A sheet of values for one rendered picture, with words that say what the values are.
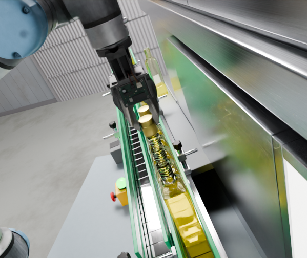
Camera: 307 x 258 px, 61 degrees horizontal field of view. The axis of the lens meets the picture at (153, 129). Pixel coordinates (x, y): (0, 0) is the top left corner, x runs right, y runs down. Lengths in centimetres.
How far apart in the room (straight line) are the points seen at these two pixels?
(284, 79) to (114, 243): 86
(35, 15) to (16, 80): 479
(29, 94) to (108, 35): 469
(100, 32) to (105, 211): 78
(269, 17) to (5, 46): 29
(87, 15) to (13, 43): 17
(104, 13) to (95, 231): 80
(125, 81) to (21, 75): 456
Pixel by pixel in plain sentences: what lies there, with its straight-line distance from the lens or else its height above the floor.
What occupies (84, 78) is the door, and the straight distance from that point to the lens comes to 442.
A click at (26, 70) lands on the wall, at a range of 493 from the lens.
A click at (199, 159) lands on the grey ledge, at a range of 93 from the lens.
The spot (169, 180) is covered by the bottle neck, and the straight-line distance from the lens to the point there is 57.
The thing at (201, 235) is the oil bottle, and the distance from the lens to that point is 71.
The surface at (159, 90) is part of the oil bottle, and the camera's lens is 139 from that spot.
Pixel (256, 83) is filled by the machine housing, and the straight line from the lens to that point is 28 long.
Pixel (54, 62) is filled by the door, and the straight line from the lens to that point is 453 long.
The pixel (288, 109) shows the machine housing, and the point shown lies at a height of 136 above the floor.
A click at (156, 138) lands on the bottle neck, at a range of 64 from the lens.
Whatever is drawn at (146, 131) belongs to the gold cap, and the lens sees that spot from 62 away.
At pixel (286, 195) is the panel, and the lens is 31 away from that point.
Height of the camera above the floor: 149
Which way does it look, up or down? 32 degrees down
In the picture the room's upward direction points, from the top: 23 degrees counter-clockwise
